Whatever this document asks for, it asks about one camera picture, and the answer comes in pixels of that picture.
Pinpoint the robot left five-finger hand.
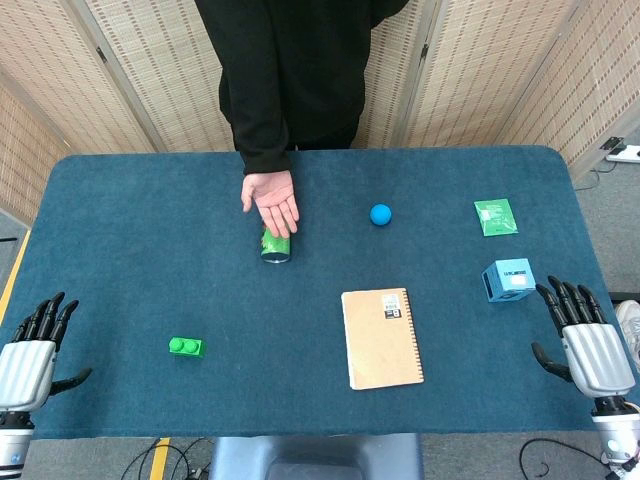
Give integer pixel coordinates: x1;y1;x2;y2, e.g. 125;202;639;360
0;292;94;414

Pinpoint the person's right hand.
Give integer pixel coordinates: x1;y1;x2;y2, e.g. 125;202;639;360
240;169;301;240

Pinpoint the robot right five-finger hand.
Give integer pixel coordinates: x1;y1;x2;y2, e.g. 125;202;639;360
530;275;636;400

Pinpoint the green toy building block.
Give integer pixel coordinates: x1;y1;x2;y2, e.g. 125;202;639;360
168;336;208;360

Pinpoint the person's right forearm black sleeve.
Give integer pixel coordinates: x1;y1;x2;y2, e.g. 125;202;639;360
218;69;294;176

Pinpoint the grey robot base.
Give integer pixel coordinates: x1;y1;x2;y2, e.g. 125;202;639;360
208;432;425;480

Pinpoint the person's torso black clothing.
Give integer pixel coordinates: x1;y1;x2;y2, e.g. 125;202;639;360
193;0;411;152

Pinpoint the white sneaker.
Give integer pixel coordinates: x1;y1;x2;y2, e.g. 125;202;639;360
614;299;640;374

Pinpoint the green cylindrical snack can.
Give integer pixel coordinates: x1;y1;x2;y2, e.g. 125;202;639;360
259;223;293;265

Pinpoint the light blue cardboard box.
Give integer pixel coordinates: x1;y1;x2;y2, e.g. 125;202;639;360
481;257;537;304

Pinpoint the blue table cloth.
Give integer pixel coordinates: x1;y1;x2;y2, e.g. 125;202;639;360
18;145;617;440

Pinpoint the woven folding screen panel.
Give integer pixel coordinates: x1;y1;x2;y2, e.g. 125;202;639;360
499;0;640;169
0;0;156;154
402;0;586;149
352;0;444;149
0;82;70;224
84;0;236;153

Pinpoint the green foil packet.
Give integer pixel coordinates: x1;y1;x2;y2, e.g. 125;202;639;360
473;198;520;238

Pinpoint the brown spiral notebook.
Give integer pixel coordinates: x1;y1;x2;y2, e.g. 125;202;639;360
340;287;426;392

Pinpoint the white power strip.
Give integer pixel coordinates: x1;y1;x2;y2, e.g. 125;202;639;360
599;136;640;165

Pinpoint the black floor cable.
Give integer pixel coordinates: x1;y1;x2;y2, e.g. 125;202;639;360
518;438;609;480
119;437;214;480

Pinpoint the black power strip cable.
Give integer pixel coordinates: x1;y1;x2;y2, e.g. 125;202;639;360
574;162;614;192

